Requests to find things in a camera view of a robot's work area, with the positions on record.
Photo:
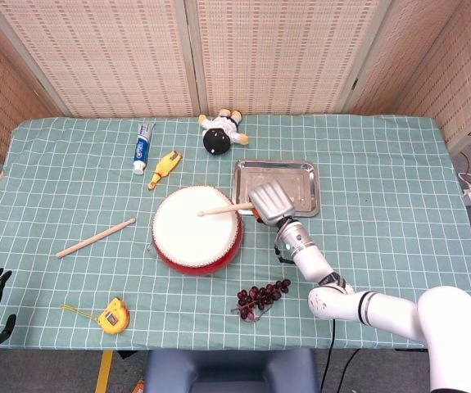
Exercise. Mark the orange-tipped silver right robot hand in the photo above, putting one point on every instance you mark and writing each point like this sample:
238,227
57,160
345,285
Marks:
272,202

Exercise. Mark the wooden drumstick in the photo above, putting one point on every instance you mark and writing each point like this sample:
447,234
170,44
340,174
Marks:
223,210
96,238

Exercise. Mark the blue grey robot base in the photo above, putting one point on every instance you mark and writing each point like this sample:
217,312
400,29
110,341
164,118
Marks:
231,370

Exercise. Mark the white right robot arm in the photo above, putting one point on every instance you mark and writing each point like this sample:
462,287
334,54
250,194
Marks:
382,307

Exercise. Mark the stainless steel tray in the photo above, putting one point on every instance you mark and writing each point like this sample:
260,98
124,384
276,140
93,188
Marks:
300,176

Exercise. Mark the red drum with white skin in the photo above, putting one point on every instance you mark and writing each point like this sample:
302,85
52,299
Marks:
190,237

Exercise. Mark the plush doll with black hair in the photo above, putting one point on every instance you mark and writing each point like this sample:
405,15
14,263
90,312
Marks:
218,137

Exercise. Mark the purple plastic grape bunch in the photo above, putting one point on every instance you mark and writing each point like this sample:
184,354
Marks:
259,296

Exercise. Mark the green checked tablecloth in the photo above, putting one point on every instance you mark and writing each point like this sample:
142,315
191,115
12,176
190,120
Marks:
382,184

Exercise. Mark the yellow rubber chicken toy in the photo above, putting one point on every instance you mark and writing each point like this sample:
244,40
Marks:
165,165

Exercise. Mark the yellow tape measure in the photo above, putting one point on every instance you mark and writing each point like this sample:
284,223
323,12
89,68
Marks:
114,317

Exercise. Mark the blue white toothpaste tube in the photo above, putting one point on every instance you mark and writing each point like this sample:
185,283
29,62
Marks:
141,149

